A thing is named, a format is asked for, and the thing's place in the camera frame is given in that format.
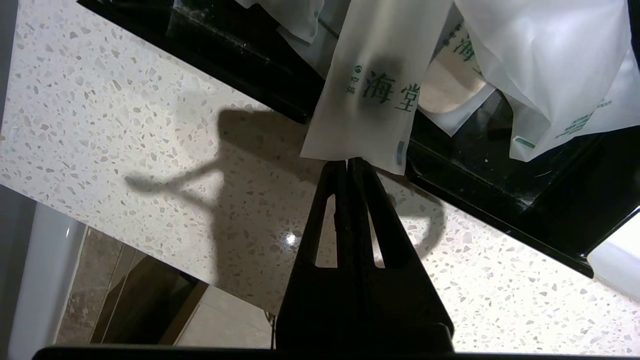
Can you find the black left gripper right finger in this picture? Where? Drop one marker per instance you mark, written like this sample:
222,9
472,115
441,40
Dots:
400,305

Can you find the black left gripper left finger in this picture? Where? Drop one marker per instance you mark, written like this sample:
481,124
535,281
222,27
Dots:
315,305

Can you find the black box drawer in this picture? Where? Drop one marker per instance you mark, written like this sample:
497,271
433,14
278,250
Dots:
500,175

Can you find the white bathtub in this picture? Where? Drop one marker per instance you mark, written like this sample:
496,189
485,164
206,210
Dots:
40,280

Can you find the white crumpled pouch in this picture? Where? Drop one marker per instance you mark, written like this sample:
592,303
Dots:
555,65

